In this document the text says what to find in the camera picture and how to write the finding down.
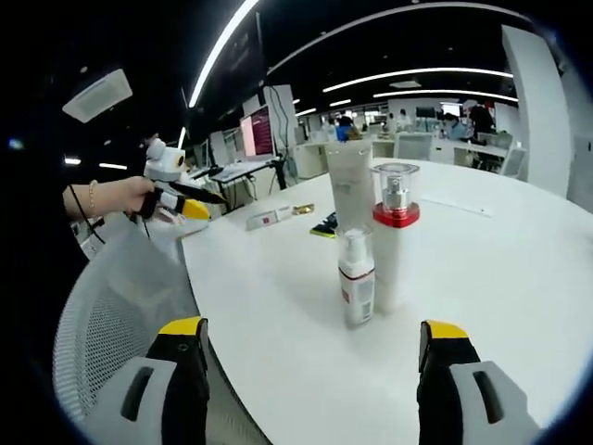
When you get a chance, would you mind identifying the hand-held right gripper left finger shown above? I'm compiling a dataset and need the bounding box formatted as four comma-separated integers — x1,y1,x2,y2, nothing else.
82,316,211,445

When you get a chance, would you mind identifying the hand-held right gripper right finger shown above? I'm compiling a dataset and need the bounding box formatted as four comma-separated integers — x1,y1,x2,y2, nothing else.
416,319,543,445

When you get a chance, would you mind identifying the black green skincare sachet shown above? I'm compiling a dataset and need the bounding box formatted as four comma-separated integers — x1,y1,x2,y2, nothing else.
309,210,338,240

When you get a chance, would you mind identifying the white pump bottle red collar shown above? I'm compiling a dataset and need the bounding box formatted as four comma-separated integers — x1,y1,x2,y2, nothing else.
372,162,422,316

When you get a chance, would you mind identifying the white skincare tube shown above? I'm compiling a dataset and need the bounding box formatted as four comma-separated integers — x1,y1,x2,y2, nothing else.
325,140,375,233

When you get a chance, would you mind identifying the person's left hand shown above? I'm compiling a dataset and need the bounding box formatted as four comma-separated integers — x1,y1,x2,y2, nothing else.
120,176,158,216

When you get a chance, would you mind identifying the grey rolling stand desk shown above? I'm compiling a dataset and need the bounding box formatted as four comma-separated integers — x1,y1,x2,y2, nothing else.
208,157,288,194

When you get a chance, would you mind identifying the laptop on stand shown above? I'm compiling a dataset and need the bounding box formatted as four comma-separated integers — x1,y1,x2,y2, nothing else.
239,104,274,162

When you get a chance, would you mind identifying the ceiling air conditioner vent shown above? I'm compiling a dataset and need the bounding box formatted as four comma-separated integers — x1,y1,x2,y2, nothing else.
62,69,133,123

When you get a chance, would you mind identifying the white mesh office chair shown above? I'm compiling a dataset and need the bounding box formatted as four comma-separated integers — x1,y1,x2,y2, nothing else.
52,221,274,445

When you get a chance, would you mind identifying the curved ceiling light strip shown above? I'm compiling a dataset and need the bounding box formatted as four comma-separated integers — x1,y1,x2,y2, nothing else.
188,0,260,108

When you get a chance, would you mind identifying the dark hanging sign panel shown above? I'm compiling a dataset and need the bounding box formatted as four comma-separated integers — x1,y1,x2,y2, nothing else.
217,11,266,101

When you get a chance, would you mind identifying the white office desk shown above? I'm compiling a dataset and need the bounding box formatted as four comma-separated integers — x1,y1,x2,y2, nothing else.
370,136,511,172

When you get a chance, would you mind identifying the long straight ceiling light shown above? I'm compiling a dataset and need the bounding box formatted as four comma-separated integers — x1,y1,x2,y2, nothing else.
322,68,515,93

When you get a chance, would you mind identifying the short straight ceiling light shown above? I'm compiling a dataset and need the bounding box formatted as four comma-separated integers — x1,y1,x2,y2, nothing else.
372,89,520,103

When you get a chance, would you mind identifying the gold bead bracelet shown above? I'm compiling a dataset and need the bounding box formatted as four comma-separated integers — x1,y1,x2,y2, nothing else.
87,179,100,220

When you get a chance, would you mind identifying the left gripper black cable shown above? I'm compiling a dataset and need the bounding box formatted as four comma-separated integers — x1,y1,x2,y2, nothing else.
68,184,154,245

